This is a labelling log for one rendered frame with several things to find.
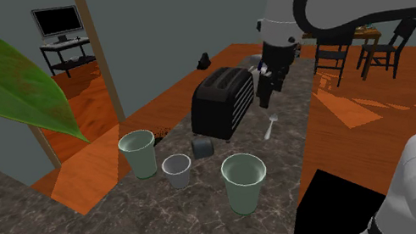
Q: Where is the small black floor object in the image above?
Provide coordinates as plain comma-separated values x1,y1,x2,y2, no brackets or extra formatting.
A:
194,52,213,71

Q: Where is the black toaster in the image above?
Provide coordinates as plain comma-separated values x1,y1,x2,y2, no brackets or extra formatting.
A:
182,62,263,148

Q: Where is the wooden dining table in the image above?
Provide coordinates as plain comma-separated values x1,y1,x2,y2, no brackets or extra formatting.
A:
301,20,390,90

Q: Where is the small grey cup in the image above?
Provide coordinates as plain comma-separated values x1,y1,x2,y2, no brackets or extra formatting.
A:
159,152,196,192

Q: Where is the pale green cup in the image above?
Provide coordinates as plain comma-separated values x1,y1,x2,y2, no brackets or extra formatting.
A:
116,127,162,183
219,148,275,219

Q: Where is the silver spoon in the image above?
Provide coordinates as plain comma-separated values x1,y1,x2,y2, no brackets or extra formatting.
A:
260,113,282,142

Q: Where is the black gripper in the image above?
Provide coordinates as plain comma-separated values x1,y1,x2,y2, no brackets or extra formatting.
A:
248,37,308,110

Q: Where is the black dining chair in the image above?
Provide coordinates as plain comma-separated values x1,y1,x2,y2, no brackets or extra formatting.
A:
350,15,416,85
307,28,363,91

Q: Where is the black robot stand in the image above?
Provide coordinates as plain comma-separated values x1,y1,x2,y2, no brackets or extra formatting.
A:
278,159,393,234

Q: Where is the dark grey mug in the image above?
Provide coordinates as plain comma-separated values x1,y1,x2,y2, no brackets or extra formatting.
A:
190,136,216,160

